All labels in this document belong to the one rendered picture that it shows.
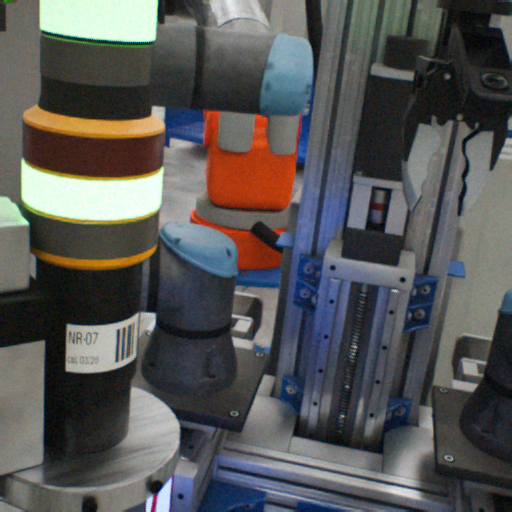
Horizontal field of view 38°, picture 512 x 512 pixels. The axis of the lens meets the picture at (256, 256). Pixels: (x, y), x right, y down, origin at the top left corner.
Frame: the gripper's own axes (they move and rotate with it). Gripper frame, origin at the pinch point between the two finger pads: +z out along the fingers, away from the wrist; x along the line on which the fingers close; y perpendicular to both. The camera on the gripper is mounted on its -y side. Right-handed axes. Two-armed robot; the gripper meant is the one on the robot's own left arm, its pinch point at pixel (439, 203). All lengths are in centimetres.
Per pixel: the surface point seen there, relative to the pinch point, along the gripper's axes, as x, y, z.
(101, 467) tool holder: 24, -53, -3
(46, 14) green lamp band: 26, -52, -18
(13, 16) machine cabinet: 168, 393, 17
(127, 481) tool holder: 23, -53, -3
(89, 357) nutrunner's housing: 25, -52, -7
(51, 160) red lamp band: 26, -52, -14
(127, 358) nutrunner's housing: 24, -51, -7
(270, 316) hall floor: -1, 278, 143
